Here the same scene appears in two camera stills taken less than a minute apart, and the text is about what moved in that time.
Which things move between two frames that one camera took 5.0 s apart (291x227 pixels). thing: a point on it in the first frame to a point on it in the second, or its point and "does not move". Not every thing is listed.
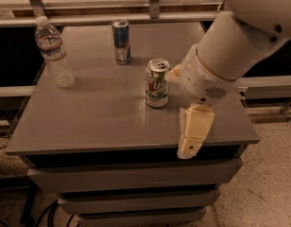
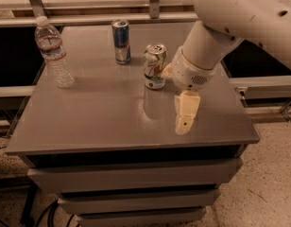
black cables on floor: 27,208 does not move
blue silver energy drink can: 121,41 does not move
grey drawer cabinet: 108,143 does not move
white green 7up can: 156,84 to 155,57
